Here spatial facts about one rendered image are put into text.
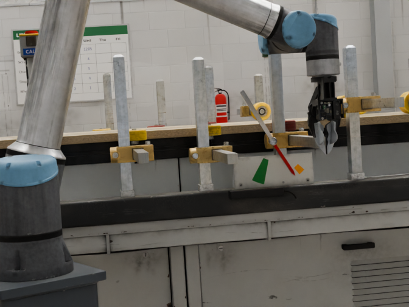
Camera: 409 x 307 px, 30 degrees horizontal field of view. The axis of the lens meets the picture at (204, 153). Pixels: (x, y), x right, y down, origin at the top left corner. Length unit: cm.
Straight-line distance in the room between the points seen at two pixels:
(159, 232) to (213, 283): 38
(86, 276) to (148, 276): 95
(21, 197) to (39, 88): 33
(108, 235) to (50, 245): 68
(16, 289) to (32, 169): 27
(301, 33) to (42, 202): 74
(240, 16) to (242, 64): 785
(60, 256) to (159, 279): 97
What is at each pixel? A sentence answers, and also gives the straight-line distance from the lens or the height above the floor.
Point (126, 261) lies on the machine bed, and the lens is 269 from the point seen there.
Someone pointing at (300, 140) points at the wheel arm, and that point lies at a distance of 232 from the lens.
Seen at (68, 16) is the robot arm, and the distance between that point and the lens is 196.
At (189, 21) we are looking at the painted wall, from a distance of 972.
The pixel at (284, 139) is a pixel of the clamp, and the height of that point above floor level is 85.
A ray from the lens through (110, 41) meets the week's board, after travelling 965.
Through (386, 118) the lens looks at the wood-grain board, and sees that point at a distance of 276.
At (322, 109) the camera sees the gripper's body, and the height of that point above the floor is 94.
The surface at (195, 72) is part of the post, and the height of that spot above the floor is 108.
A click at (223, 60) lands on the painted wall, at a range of 971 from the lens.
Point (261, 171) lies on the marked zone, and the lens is 245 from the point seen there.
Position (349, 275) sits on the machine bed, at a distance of 285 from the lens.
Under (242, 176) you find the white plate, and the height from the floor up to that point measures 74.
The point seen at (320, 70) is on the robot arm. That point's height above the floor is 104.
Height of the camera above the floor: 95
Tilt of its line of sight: 3 degrees down
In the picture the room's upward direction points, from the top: 4 degrees counter-clockwise
